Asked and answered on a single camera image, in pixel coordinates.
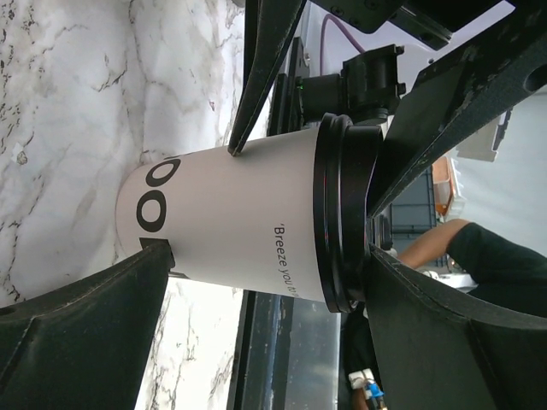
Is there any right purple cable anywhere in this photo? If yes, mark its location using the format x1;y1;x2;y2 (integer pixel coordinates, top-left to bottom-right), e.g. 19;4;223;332
319;12;364;73

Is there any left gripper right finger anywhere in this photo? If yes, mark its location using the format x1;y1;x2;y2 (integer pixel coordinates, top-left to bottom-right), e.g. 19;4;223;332
365;247;546;409

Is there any black coffee cup lid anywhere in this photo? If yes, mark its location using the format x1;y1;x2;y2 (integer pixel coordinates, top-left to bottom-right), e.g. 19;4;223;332
312;114;383;313

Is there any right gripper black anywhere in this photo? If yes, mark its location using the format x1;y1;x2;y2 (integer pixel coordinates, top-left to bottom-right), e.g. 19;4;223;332
315;0;546;216

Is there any person forearm in background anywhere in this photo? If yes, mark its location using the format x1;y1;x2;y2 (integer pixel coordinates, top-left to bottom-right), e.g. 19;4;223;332
398;219;546;318

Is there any white paper cup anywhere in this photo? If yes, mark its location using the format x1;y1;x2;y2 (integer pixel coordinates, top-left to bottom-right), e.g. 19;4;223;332
115;129;324;302

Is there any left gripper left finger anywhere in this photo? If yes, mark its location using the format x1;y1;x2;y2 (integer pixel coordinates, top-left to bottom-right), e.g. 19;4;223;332
1;242;174;409

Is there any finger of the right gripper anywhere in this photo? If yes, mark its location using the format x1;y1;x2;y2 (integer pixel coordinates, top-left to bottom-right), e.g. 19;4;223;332
228;0;306;156

